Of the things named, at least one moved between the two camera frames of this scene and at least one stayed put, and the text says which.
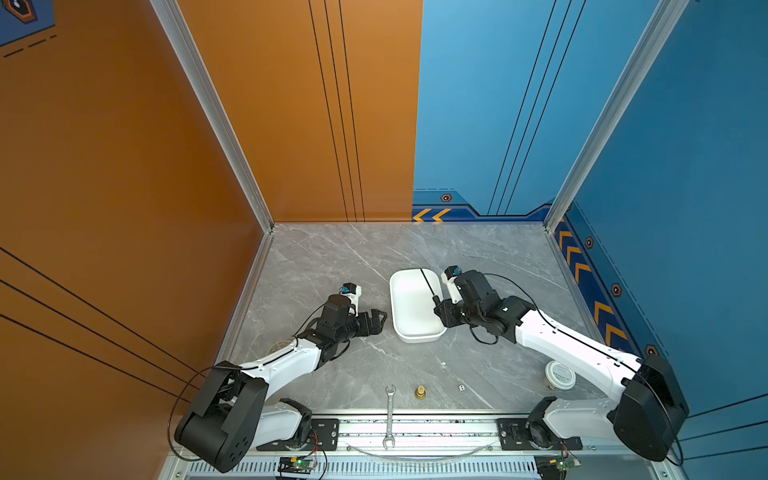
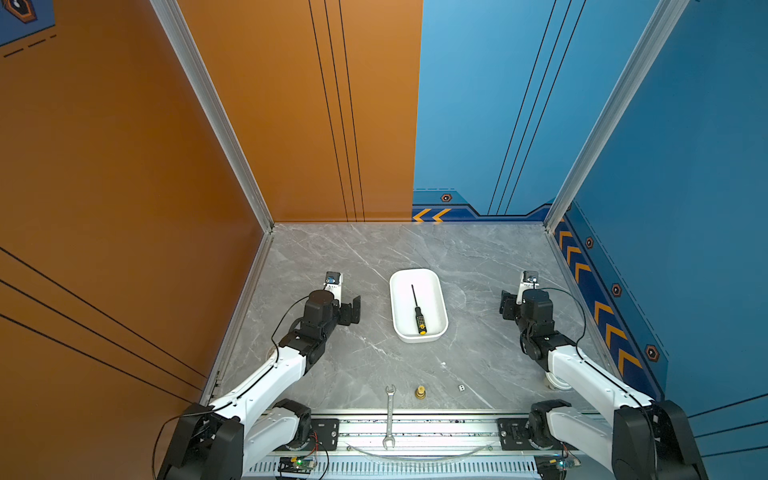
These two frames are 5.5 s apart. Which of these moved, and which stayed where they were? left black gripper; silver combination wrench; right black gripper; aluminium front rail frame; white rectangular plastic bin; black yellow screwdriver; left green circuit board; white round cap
Moved: black yellow screwdriver; left black gripper; right black gripper
Stayed: aluminium front rail frame; silver combination wrench; left green circuit board; white rectangular plastic bin; white round cap
